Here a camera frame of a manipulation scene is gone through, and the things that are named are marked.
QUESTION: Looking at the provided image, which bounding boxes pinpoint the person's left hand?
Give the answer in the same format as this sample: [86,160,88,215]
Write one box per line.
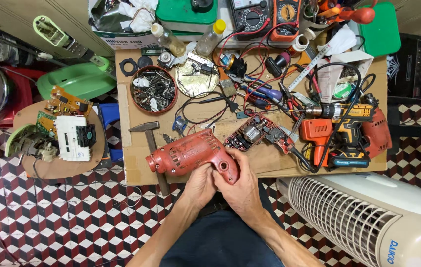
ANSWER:
[182,163,219,211]

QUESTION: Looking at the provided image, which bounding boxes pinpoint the person's right hand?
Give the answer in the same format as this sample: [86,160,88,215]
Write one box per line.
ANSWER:
[212,148,267,222]

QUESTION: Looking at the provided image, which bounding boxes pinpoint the red drill housing shell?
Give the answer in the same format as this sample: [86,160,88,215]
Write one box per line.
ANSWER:
[145,128,241,185]

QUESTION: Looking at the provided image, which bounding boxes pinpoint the person's dark trousers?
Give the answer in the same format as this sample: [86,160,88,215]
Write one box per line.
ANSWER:
[159,182,286,267]

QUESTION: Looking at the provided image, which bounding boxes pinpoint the open red drill with motor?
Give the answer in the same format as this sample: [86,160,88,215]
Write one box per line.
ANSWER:
[224,113,297,155]

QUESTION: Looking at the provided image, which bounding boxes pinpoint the blue solder spool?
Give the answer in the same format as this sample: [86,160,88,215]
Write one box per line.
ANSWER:
[172,116,189,135]

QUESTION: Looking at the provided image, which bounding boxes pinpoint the cardboard work mat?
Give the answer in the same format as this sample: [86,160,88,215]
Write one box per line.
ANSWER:
[115,47,388,187]

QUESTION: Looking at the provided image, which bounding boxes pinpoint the orange soldering gun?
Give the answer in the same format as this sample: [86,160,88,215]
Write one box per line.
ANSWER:
[299,118,334,168]

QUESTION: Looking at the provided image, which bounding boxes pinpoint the small paint brush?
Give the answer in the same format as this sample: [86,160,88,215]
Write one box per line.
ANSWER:
[213,52,237,98]

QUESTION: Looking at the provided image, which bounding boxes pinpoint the round tin of screws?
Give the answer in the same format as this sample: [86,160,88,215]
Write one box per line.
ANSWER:
[130,65,179,114]

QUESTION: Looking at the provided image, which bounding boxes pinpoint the round brass lid with parts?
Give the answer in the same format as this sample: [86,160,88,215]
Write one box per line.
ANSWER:
[175,56,220,98]

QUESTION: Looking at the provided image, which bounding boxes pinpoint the blue plastic stool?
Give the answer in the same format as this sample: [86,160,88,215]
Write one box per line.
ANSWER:
[95,103,124,163]

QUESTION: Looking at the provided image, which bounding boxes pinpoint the white tower fan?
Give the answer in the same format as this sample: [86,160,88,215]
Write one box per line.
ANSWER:
[276,172,421,267]

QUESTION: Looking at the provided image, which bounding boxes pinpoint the small black motor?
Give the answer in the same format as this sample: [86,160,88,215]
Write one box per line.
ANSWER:
[220,53,248,78]

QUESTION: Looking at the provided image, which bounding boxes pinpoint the black round plug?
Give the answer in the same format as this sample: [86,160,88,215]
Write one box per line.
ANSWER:
[264,52,292,78]

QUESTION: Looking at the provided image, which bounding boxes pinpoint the white folding ruler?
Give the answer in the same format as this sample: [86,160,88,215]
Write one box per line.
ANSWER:
[287,43,333,92]

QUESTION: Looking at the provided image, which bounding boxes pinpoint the white paper bag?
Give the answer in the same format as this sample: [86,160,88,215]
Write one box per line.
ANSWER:
[317,50,375,104]

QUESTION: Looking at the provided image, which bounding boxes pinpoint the black square gasket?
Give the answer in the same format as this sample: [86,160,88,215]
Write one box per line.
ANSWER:
[119,58,140,77]

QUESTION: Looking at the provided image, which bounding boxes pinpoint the green tape roll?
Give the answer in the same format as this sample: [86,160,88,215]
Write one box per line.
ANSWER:
[333,81,353,100]

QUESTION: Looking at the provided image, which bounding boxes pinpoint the white plastic electronics housing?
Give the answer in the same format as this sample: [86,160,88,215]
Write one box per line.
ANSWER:
[53,115,97,162]

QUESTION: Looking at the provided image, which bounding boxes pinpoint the round wooden board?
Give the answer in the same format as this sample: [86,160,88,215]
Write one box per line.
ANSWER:
[12,99,106,180]

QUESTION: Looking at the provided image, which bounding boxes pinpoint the clear bottle with yellow cap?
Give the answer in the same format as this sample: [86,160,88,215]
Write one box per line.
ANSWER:
[195,19,227,56]

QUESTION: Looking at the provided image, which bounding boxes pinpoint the glass bottle with yellowish liquid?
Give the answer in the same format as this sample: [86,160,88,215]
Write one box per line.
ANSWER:
[151,22,187,57]

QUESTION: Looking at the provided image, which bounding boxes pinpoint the yellow circuit board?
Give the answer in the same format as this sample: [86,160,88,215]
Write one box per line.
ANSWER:
[44,85,94,118]

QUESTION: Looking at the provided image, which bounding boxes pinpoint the white plastic tube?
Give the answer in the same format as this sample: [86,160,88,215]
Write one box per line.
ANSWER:
[290,33,310,53]

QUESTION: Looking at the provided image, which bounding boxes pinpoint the green fan base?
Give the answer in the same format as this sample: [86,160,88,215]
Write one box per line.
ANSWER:
[36,62,117,101]

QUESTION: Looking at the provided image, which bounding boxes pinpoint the green circuit board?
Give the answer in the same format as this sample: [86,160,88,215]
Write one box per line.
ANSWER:
[36,111,58,138]

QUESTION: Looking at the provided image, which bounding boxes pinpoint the green plastic box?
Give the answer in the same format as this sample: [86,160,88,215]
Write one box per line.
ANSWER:
[155,0,219,33]

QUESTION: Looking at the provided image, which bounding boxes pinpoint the black analog multimeter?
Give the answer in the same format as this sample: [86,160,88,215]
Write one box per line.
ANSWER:
[230,0,273,41]

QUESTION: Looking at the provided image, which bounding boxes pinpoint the fan motor with green cover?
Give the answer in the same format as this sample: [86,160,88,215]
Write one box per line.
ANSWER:
[4,123,60,164]

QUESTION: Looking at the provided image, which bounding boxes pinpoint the orange digital multimeter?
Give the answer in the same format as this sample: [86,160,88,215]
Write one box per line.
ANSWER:
[270,0,302,42]

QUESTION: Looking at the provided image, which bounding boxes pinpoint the white crumpled tissue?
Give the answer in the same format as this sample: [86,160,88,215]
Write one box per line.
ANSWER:
[317,24,358,57]

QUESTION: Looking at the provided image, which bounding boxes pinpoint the cardboard box of scraps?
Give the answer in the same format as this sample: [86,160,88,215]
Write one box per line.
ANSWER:
[88,0,160,50]

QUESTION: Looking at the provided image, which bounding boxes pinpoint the red plastic stool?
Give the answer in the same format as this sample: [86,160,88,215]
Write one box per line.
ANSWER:
[0,66,45,128]

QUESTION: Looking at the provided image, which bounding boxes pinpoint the black induction cooker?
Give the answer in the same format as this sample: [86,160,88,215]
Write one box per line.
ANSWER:
[386,33,421,101]

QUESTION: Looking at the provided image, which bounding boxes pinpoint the green white fan neck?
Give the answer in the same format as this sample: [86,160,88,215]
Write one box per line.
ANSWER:
[32,15,111,72]

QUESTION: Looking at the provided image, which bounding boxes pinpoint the green plastic lid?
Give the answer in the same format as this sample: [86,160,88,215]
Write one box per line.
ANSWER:
[358,2,402,58]

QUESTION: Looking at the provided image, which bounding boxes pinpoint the wooden handle hammer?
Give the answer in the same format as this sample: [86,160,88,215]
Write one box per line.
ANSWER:
[128,121,171,197]

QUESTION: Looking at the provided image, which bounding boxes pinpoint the red test lead wire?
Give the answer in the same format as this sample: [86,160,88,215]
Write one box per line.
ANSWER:
[216,20,309,116]

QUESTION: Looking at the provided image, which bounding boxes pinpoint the purple handle screwdriver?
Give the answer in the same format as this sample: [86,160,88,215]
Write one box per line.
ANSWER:
[239,85,284,104]

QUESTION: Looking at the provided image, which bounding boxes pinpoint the yellow black cordless drill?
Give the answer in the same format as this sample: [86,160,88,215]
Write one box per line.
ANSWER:
[304,102,377,170]

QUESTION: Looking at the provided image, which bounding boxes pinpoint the red corded drill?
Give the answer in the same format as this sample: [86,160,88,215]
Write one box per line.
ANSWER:
[360,93,393,159]

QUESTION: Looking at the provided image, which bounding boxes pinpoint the black power cable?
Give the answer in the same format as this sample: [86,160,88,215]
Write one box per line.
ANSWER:
[291,62,363,174]

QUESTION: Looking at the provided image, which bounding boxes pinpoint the orange handle tool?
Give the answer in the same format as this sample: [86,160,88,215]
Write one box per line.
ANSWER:
[317,0,377,25]

